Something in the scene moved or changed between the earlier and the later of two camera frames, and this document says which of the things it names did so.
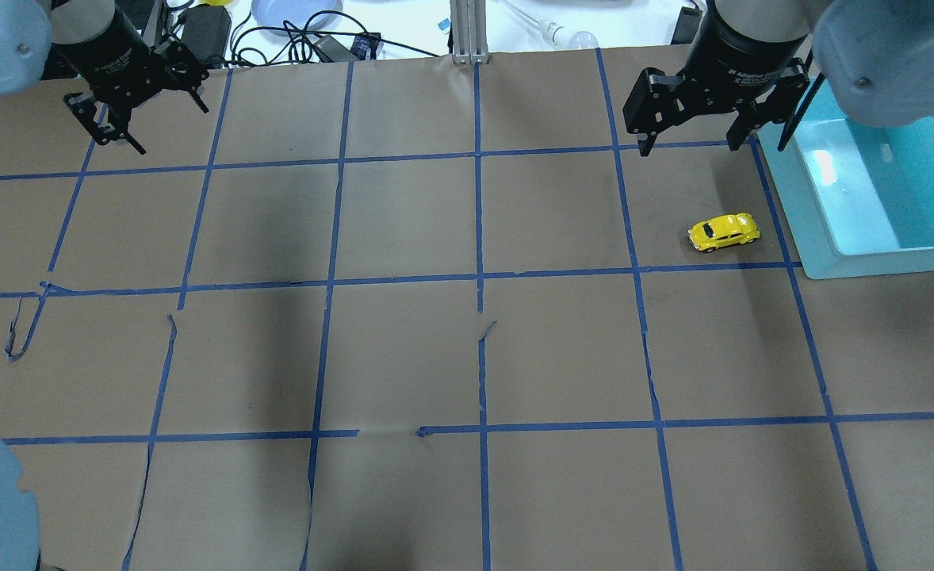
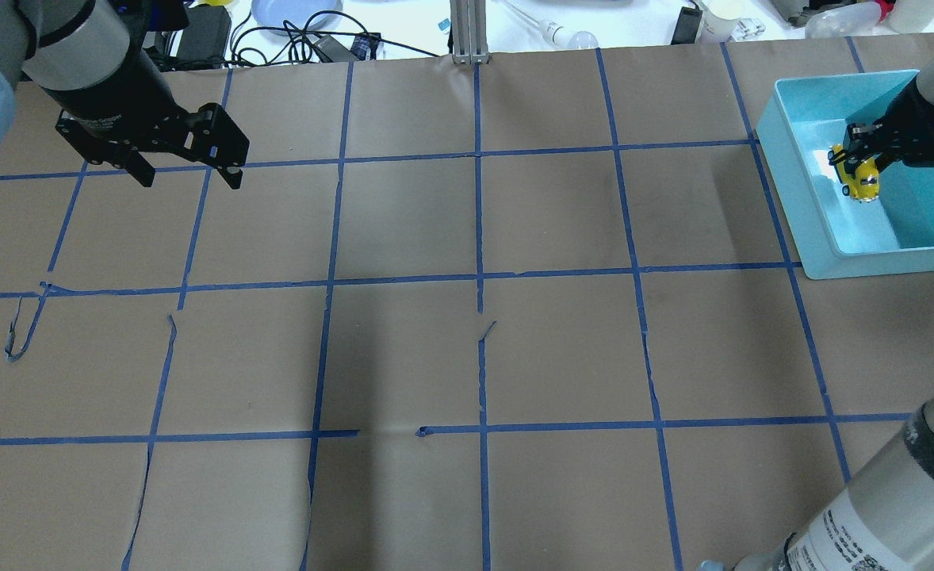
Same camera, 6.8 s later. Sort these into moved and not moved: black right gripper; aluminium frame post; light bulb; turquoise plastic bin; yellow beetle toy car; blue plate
Moved: yellow beetle toy car; black right gripper
Not moved: turquoise plastic bin; aluminium frame post; blue plate; light bulb
